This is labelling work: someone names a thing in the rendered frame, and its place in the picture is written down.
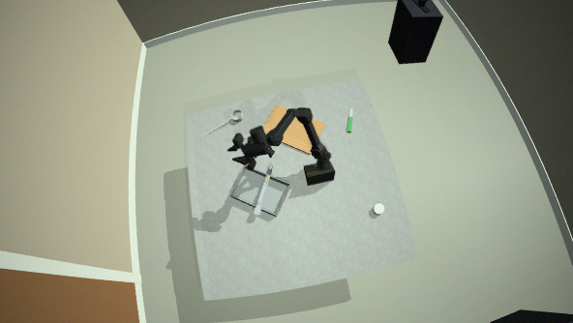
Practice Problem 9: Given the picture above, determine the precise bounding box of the white short cylinder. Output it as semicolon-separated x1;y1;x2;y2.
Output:
373;203;384;215

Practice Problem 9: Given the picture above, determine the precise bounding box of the green and white stick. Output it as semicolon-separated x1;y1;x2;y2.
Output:
347;108;353;132

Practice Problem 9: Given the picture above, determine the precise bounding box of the light brown wooden board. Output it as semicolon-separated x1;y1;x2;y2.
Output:
263;104;325;155

